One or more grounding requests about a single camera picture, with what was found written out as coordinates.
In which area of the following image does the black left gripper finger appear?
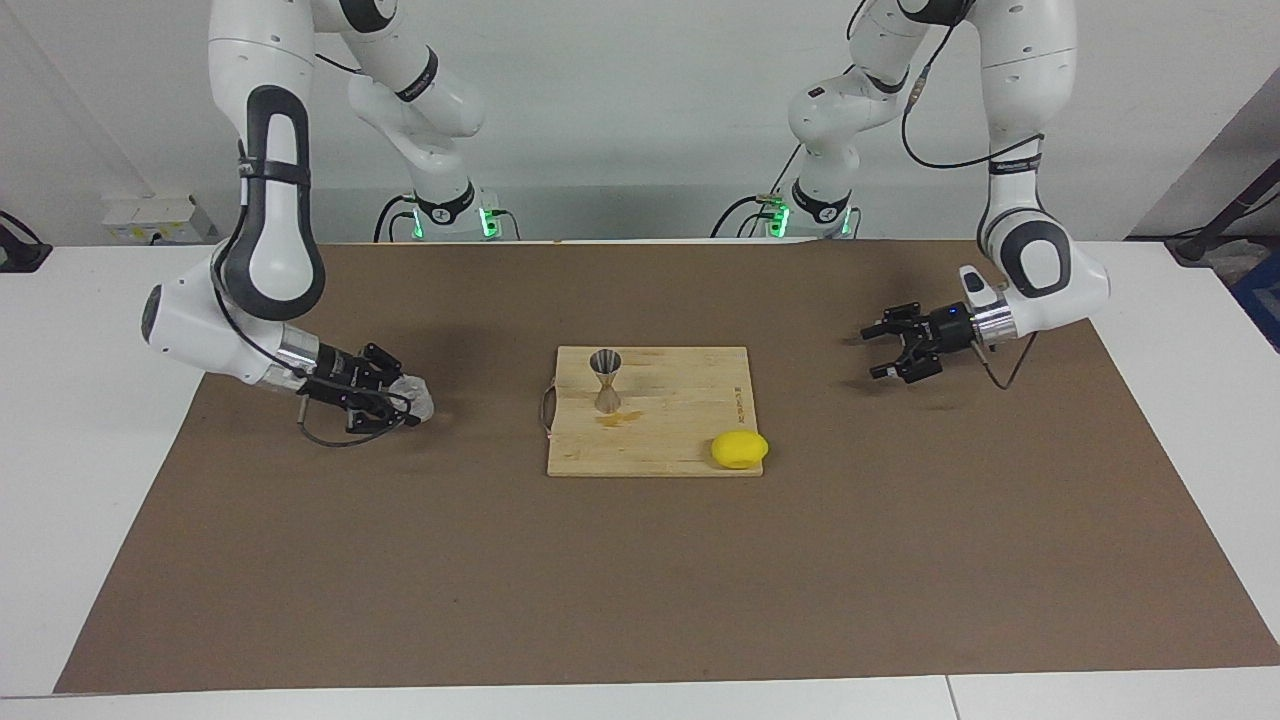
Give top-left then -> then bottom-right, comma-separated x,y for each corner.
869,345 -> 944,386
861,302 -> 927,342

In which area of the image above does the small clear glass cup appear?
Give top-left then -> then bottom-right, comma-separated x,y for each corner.
385,373 -> 438,426

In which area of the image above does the steel double jigger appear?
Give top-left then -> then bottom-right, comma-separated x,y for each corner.
588,349 -> 623,414

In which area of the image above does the yellow lemon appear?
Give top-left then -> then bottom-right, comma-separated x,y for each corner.
711,430 -> 770,470

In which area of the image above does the wooden cutting board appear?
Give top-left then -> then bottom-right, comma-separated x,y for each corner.
540,346 -> 764,478

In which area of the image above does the black stand leg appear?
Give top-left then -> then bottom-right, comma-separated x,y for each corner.
1165,160 -> 1280,266

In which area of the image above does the brown paper table mat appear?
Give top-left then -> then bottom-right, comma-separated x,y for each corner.
55,238 -> 1280,694

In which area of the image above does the blue crate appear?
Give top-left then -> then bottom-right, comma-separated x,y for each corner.
1230,250 -> 1280,351

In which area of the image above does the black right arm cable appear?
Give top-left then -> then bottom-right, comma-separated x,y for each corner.
210,140 -> 411,448

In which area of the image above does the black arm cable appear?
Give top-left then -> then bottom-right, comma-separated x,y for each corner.
845,0 -> 1046,391
210,140 -> 411,448

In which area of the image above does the black base power cable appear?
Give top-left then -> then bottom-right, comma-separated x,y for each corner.
712,150 -> 806,239
373,193 -> 421,243

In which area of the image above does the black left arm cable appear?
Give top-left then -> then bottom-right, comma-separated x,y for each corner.
845,0 -> 1046,391

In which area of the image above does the white wall socket box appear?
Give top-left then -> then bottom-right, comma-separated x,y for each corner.
103,195 -> 218,244

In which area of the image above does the black clamp mount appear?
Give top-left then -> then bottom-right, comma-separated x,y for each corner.
0,210 -> 53,273

